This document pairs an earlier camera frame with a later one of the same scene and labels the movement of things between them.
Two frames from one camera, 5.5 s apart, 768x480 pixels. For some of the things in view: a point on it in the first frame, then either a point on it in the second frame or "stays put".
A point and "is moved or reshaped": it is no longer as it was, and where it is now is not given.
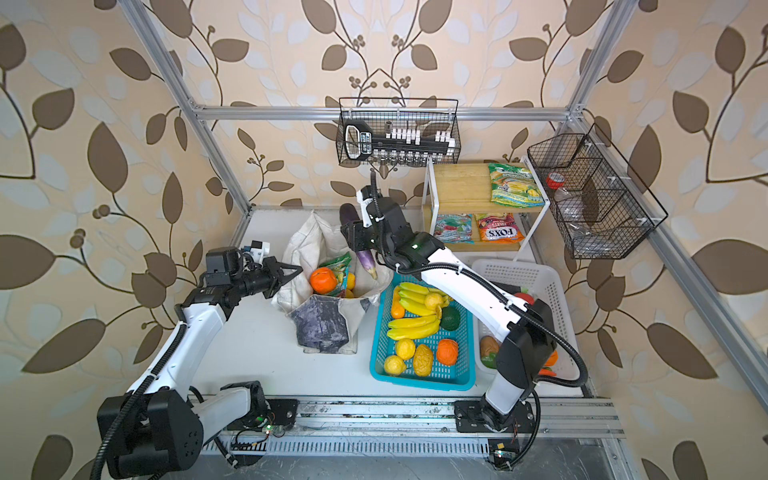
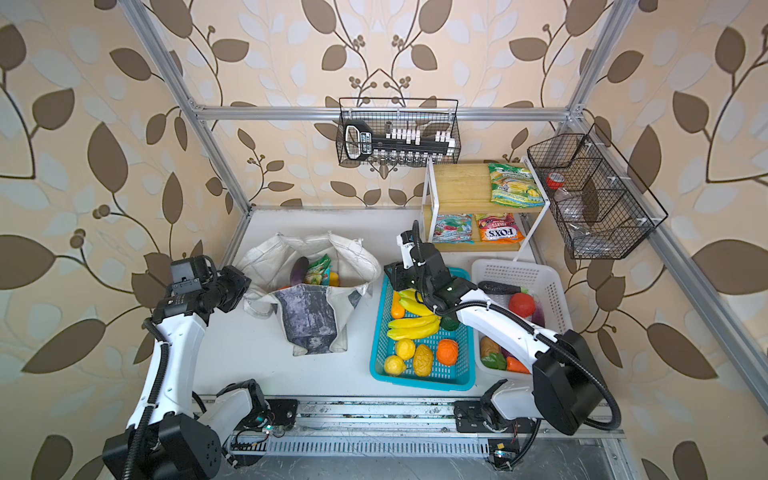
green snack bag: [340, 265] → [319, 271]
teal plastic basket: [424, 336] stays put
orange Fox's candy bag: [498, 227] stays put
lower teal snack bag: [454, 228] stays put
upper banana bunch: [421, 300] stays put
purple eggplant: [348, 214] → [299, 270]
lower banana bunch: [413, 327] stays put
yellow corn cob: [423, 360] stays put
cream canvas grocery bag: [325, 324] is moved or reshaped
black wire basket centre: [398, 131] stays put
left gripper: [272, 269] → [238, 281]
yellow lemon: [405, 348] stays put
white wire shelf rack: [451, 188] stays put
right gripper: [356, 238] → [397, 277]
